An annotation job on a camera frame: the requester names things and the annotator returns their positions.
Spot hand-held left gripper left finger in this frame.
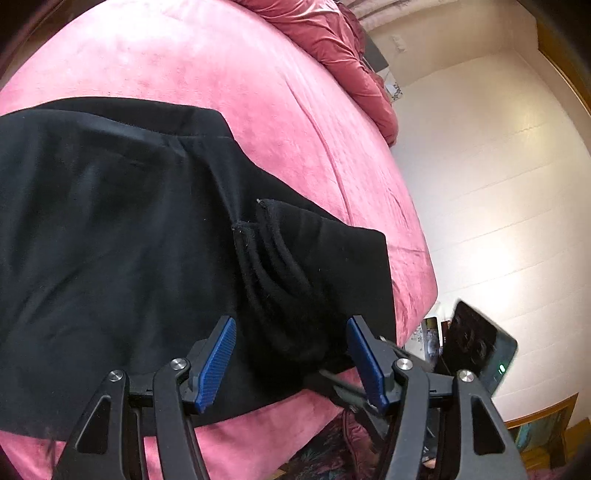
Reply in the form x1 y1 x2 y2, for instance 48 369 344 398
53 315 238 480

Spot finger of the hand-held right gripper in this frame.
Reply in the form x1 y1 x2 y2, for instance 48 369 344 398
318 368 372 409

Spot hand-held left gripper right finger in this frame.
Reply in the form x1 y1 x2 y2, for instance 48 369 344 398
345 315 530 480

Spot black embroidered pants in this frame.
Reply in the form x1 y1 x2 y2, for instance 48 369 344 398
0 96 399 437

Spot white printed box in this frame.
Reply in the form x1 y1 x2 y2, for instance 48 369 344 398
420 316 445 370

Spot person's dark floral clothing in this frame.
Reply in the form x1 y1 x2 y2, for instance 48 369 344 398
285 406 399 480

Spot black tablet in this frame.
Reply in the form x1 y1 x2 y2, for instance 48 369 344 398
441 300 518 398

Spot wooden framed furniture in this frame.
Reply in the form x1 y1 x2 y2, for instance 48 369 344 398
503 392 581 472

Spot pink bed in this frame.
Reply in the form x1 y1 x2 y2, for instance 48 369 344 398
0 0 438 480

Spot grey headboard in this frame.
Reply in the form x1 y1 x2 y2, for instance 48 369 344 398
362 34 391 75

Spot red duvet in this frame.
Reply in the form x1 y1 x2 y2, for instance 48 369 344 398
235 0 400 147

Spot wooden door frame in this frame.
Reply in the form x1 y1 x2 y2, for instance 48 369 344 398
538 18 591 121

